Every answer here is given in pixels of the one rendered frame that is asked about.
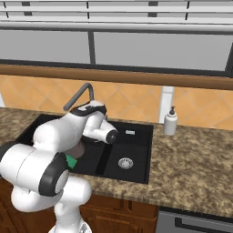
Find black double sink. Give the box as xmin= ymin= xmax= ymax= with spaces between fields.
xmin=15 ymin=113 xmax=155 ymax=185

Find round metal sink drain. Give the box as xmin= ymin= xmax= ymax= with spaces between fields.
xmin=117 ymin=157 xmax=135 ymax=170

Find green sponge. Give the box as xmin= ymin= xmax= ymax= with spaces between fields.
xmin=65 ymin=153 xmax=78 ymax=173

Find brown wooden window sill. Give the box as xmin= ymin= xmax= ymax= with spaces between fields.
xmin=0 ymin=63 xmax=233 ymax=91

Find grey angular tap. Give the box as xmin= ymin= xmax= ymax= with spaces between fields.
xmin=62 ymin=82 xmax=96 ymax=112

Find white soap dispenser black pump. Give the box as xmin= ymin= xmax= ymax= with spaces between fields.
xmin=163 ymin=106 xmax=179 ymax=137

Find dark framed window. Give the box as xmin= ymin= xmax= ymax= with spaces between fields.
xmin=0 ymin=28 xmax=233 ymax=78

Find brown wooden cupboard front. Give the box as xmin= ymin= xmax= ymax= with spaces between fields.
xmin=79 ymin=194 xmax=159 ymax=233

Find white window blinds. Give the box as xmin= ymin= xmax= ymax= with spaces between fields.
xmin=0 ymin=0 xmax=233 ymax=35

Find grey dishwasher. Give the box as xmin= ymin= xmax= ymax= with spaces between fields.
xmin=155 ymin=207 xmax=233 ymax=233

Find brown wooden cupboard door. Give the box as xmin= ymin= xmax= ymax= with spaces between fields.
xmin=0 ymin=177 xmax=57 ymax=233

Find white upright post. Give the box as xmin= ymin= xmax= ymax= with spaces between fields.
xmin=158 ymin=86 xmax=175 ymax=124

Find dark dishwasher handle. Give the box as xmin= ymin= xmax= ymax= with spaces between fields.
xmin=174 ymin=216 xmax=233 ymax=233

